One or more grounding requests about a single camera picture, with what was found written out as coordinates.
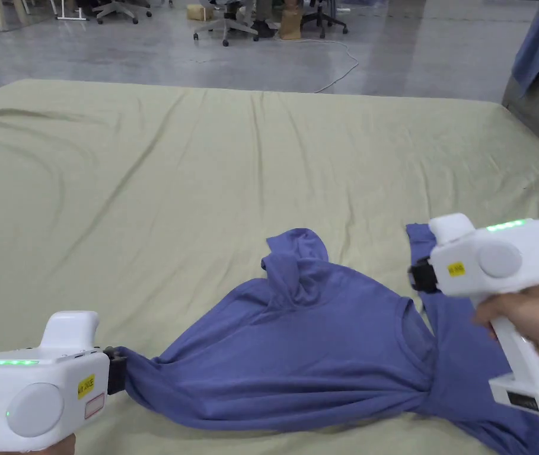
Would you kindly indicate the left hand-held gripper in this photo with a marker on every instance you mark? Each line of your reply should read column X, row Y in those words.
column 37, row 379

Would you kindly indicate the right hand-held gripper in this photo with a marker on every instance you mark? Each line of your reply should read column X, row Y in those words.
column 492, row 258

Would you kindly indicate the blue shirt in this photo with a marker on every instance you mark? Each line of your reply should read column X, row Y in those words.
column 297, row 360

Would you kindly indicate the person's left hand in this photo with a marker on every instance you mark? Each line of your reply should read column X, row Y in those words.
column 55, row 445

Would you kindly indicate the person's right hand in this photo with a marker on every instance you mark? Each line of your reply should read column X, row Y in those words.
column 530, row 317

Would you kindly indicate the bed with pale green sheet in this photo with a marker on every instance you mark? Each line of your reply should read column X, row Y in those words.
column 155, row 189

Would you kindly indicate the brown paper bag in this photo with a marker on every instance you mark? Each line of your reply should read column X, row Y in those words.
column 290, row 23

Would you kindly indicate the white desk leg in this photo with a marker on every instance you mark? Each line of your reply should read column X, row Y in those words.
column 71, row 9

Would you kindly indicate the brown carton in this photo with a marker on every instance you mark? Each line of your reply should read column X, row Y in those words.
column 199, row 13

